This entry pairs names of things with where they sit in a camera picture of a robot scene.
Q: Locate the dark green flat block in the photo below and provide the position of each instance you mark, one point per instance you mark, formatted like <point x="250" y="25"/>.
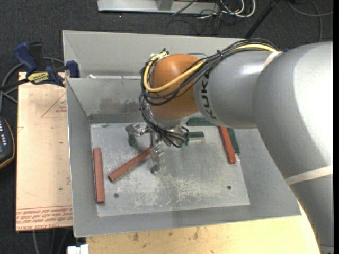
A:
<point x="235" y="141"/>
<point x="197" y="121"/>

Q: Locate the brown cardboard board, red print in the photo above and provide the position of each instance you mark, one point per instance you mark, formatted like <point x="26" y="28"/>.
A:
<point x="42" y="141"/>

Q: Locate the grey metal bin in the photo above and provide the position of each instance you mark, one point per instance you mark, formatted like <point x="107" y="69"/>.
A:
<point x="190" y="184"/>

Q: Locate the red-brown flat block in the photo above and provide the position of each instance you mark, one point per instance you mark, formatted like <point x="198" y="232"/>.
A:
<point x="127" y="167"/>
<point x="227" y="147"/>
<point x="99" y="176"/>

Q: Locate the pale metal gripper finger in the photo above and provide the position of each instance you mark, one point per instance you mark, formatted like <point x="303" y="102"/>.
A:
<point x="132" y="132"/>
<point x="156" y="157"/>

